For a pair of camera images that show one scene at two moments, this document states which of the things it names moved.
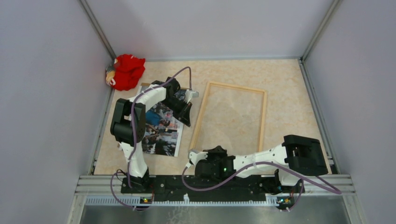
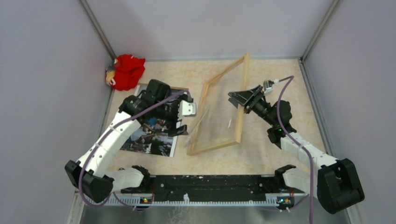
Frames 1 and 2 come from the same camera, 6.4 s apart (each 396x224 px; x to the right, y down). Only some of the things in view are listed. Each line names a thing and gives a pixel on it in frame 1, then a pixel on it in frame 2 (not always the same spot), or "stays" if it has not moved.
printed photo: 163,129 stays
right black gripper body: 214,156 -> 261,108
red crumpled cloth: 129,69 stays
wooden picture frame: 263,128 -> 189,151
